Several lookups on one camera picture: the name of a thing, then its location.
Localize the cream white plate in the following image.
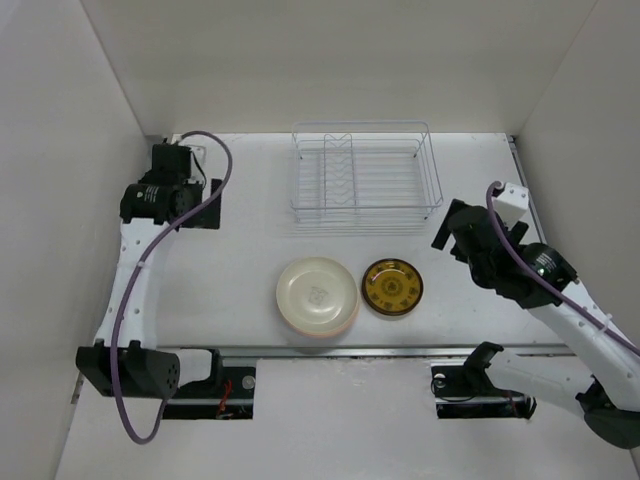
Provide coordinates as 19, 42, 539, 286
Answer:
275, 257, 360, 318

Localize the yellow plate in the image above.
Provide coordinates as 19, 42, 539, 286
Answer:
283, 301, 361, 339

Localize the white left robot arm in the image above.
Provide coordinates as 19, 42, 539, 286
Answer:
75, 143, 222, 400

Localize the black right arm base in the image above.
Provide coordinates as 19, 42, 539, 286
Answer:
430, 364, 537, 420

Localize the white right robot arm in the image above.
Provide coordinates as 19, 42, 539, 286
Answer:
431, 199, 639, 450

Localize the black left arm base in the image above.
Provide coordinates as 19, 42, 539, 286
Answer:
162, 365, 256, 420

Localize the white foam front board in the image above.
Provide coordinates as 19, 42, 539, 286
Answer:
57, 360, 637, 479

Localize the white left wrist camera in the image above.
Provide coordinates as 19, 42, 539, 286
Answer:
184, 144, 207, 167

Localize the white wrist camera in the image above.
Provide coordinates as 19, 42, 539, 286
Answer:
184, 144, 207, 167
492, 182, 529, 228

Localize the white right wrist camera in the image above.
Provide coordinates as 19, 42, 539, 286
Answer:
492, 182, 529, 228

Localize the white wire dish rack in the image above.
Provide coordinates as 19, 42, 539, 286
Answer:
289, 120, 444, 234

